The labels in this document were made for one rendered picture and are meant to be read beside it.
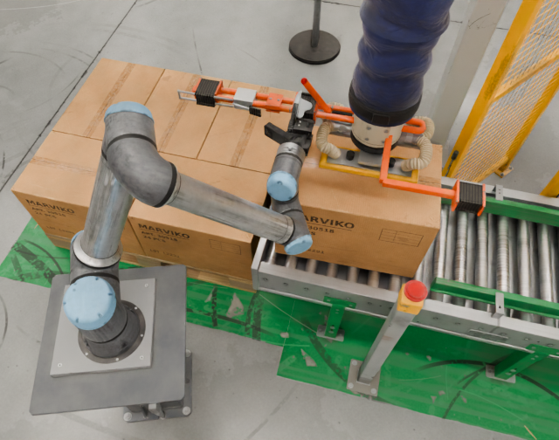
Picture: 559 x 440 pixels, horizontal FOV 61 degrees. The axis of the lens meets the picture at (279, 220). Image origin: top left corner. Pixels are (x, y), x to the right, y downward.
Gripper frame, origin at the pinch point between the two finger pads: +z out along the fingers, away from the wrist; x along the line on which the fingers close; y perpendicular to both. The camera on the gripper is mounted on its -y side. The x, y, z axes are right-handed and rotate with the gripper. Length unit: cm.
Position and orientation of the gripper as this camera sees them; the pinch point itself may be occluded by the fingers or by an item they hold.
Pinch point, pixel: (298, 106)
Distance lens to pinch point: 166.5
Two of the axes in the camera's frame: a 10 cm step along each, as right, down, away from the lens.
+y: 9.7, 1.9, -1.2
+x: 0.0, -5.4, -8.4
